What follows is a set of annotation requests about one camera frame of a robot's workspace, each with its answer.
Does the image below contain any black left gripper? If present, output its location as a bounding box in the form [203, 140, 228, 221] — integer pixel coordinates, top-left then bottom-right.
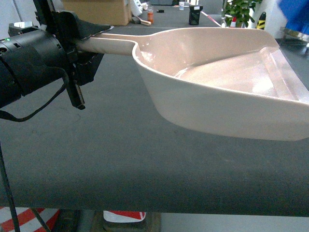
[34, 0, 113, 110]

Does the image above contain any dark grey table mat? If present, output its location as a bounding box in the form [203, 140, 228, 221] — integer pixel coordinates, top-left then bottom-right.
[0, 7, 309, 217]

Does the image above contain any wooden brush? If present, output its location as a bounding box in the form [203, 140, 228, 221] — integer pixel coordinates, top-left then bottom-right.
[136, 16, 152, 26]

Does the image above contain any cardboard box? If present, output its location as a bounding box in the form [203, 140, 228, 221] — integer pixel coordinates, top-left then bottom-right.
[62, 0, 132, 26]

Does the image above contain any blue plastic part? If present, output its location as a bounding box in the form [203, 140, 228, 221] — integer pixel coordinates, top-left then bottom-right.
[278, 0, 309, 34]

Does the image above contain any black cable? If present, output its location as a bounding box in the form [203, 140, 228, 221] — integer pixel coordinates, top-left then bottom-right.
[0, 67, 70, 232]

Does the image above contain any yellow black traffic cone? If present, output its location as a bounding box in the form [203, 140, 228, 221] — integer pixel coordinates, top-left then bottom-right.
[255, 12, 267, 30]

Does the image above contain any orange bottle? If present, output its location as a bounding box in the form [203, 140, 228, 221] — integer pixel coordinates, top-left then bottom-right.
[147, 6, 154, 24]

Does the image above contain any green potted plant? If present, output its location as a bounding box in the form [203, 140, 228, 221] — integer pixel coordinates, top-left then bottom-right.
[222, 0, 263, 28]

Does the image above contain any black device on table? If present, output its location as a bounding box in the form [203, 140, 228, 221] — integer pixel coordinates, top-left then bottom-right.
[189, 5, 203, 26]

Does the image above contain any beige plastic dustpan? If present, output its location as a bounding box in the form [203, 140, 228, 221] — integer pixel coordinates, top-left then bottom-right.
[76, 27, 309, 141]

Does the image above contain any red white traffic cone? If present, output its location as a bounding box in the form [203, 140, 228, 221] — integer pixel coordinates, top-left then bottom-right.
[230, 16, 237, 28]

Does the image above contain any white paper cup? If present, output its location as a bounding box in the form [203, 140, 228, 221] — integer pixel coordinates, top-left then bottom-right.
[179, 1, 185, 11]

